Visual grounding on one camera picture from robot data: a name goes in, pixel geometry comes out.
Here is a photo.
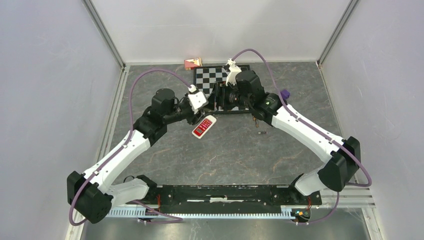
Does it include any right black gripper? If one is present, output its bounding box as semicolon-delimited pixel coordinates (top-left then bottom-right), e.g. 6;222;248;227
204;81;252;112

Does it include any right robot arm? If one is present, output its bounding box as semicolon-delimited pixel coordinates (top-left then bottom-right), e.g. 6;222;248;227
210;70;361;204

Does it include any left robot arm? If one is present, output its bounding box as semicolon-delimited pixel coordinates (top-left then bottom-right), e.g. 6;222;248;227
66;87;208;226

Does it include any red white remote control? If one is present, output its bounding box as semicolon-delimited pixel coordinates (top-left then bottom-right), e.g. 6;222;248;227
191;115;217;139

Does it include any black white chessboard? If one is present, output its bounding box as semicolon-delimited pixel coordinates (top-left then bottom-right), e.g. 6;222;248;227
193;65;249;114

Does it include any red orange small box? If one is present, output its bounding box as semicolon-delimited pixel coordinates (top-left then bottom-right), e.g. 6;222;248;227
183;57;203;71

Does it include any purple cube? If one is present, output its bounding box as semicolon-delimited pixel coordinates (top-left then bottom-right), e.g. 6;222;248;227
280;89;291;101

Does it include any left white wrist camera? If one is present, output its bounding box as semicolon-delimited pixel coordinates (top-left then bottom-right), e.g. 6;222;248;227
187;84;208;114

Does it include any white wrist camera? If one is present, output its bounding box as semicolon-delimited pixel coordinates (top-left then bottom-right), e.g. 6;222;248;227
187;84;208;114
223;58;242;86

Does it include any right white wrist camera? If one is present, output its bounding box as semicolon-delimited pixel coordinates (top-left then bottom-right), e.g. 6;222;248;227
223;58;242;86

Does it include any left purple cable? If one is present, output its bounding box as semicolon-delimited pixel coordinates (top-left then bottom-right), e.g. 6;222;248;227
68;68;195;227

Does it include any purple cable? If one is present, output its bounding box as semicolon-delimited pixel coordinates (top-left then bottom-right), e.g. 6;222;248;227
231;48;373;188
68;68;195;227

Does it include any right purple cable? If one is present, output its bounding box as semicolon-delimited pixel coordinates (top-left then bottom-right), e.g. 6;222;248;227
231;48;373;188

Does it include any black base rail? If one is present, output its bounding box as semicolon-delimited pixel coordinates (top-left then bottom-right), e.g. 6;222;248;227
141;184;322;214

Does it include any white slotted cable duct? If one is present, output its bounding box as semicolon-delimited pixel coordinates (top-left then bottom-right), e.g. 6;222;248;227
106;205;311;220

